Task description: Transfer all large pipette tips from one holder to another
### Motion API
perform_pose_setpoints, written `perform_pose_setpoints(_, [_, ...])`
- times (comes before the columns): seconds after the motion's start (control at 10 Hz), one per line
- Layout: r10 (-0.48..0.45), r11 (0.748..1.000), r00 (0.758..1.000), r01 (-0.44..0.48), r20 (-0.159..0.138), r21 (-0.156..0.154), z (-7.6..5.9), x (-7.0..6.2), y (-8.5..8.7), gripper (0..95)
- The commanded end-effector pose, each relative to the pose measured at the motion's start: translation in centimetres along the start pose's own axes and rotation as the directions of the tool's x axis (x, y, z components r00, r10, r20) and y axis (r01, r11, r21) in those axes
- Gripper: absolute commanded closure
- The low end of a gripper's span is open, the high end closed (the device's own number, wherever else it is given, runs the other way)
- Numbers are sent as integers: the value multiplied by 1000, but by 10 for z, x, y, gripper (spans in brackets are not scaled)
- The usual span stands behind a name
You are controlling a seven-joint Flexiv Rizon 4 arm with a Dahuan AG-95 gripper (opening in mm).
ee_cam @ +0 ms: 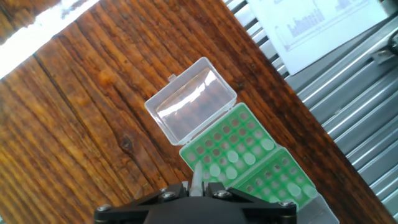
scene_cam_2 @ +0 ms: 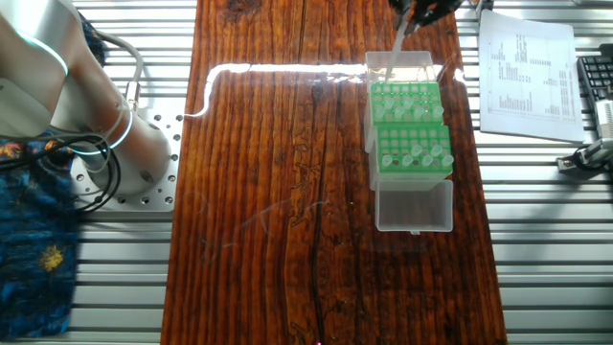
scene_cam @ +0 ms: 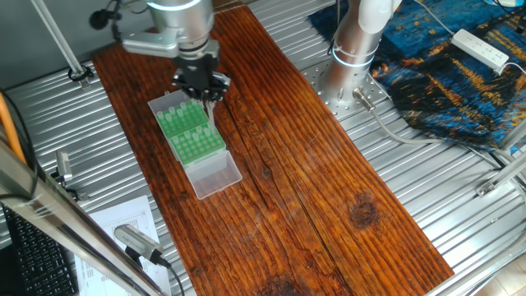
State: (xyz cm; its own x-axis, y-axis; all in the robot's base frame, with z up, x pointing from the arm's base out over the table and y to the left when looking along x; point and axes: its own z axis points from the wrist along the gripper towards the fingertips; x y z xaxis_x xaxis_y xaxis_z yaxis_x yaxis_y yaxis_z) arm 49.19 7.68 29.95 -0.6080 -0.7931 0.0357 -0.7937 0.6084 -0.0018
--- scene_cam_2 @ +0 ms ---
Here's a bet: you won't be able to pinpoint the printed white paper sheet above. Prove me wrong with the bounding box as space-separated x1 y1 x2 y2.
478 8 586 144

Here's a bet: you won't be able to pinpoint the black keyboard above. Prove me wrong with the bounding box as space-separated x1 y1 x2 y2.
576 55 613 130

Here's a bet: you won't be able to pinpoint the brown wooden board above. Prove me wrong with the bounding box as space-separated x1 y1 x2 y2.
160 0 509 345

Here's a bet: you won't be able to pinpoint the blue painted cloth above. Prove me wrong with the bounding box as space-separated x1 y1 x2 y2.
0 11 107 340

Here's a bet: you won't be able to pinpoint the aluminium post with foot bracket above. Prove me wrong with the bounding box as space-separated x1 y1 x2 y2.
556 136 613 174

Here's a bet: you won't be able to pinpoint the grey base cable with connector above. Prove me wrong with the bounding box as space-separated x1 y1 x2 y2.
98 32 146 112

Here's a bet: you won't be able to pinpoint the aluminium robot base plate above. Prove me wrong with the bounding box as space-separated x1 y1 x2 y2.
70 108 182 214

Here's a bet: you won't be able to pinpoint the black base cable loops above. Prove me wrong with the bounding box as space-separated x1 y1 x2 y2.
0 132 124 213

